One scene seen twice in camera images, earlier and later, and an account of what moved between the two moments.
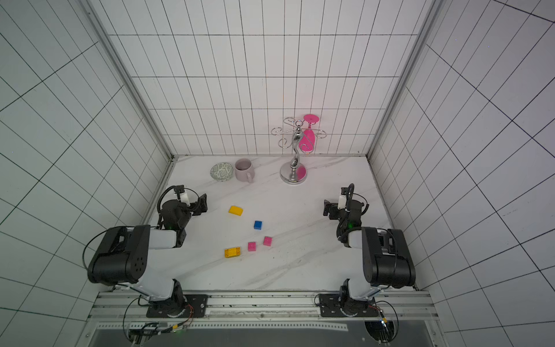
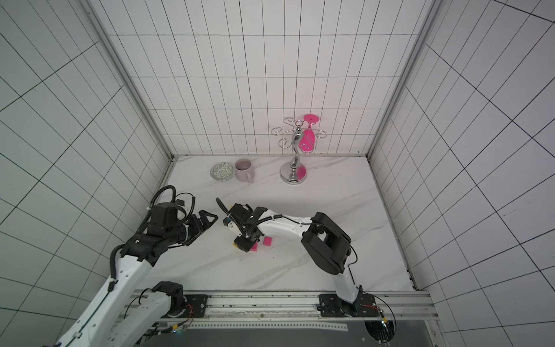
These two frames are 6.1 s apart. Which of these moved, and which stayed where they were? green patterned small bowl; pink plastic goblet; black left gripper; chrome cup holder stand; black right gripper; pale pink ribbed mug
Moved: black left gripper; black right gripper
Stayed: green patterned small bowl; chrome cup holder stand; pink plastic goblet; pale pink ribbed mug
